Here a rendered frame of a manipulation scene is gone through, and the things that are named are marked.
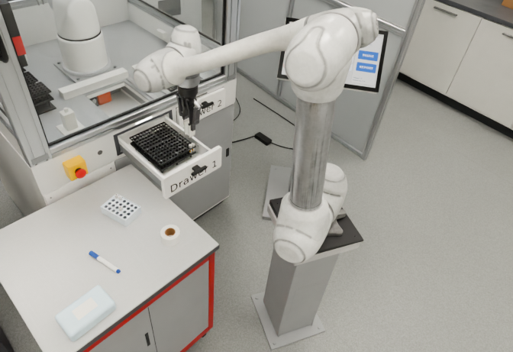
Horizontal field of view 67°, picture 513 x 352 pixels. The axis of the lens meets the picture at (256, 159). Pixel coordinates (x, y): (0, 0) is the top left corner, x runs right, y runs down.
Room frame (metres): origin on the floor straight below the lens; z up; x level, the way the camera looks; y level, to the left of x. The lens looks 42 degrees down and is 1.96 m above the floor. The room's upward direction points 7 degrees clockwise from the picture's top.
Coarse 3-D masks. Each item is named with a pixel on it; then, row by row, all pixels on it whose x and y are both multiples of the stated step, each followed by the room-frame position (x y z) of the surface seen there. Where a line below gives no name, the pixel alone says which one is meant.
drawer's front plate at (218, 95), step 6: (216, 90) 1.64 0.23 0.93; (222, 90) 1.65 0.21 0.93; (204, 96) 1.57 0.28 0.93; (210, 96) 1.59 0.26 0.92; (216, 96) 1.62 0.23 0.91; (222, 96) 1.65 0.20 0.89; (198, 102) 1.53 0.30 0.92; (216, 102) 1.62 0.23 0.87; (222, 102) 1.65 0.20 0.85; (204, 108) 1.56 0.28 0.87; (210, 108) 1.59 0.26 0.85; (216, 108) 1.62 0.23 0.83; (204, 114) 1.56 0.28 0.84; (180, 120) 1.45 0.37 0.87; (180, 126) 1.45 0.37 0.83
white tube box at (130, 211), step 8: (112, 200) 0.99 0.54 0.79; (128, 200) 0.99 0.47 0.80; (104, 208) 0.93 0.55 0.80; (112, 208) 0.94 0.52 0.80; (128, 208) 0.96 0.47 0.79; (136, 208) 0.95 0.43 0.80; (112, 216) 0.92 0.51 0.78; (120, 216) 0.91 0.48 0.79; (128, 216) 0.91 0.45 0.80; (136, 216) 0.94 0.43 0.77; (128, 224) 0.90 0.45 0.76
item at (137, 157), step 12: (156, 120) 1.39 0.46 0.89; (168, 120) 1.40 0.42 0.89; (132, 132) 1.29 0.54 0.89; (180, 132) 1.35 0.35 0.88; (120, 144) 1.22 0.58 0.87; (204, 144) 1.26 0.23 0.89; (132, 156) 1.16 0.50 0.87; (192, 156) 1.24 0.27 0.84; (144, 168) 1.11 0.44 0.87; (156, 168) 1.14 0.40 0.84; (168, 168) 1.15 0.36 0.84; (156, 180) 1.05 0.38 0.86
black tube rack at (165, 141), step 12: (144, 132) 1.29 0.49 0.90; (156, 132) 1.30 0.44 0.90; (168, 132) 1.31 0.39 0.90; (132, 144) 1.23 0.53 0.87; (144, 144) 1.21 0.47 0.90; (156, 144) 1.22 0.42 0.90; (168, 144) 1.26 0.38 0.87; (180, 144) 1.23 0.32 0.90; (144, 156) 1.18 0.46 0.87; (156, 156) 1.15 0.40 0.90; (168, 156) 1.19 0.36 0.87; (180, 156) 1.20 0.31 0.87
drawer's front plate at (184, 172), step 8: (208, 152) 1.18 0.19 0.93; (216, 152) 1.19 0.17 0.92; (192, 160) 1.12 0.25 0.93; (200, 160) 1.13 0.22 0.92; (208, 160) 1.16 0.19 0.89; (216, 160) 1.20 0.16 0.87; (176, 168) 1.06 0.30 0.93; (184, 168) 1.07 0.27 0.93; (208, 168) 1.16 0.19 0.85; (216, 168) 1.20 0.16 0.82; (168, 176) 1.01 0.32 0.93; (176, 176) 1.04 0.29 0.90; (184, 176) 1.07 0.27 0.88; (200, 176) 1.13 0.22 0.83; (168, 184) 1.01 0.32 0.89; (168, 192) 1.01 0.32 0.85; (176, 192) 1.04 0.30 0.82
